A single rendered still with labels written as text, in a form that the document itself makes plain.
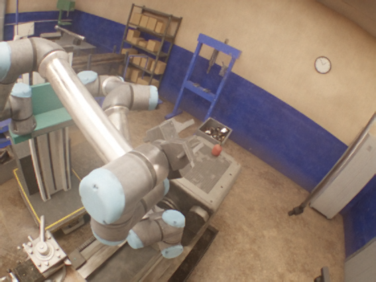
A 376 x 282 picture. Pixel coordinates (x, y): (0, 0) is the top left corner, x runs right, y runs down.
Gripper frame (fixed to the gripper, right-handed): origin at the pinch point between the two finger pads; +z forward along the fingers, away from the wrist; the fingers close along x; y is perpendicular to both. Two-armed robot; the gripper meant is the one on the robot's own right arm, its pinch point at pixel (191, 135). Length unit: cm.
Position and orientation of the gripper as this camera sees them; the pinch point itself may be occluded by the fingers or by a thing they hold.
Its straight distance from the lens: 58.1
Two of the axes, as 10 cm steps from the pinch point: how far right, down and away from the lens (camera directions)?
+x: 3.9, 9.1, 1.6
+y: -7.7, 2.3, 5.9
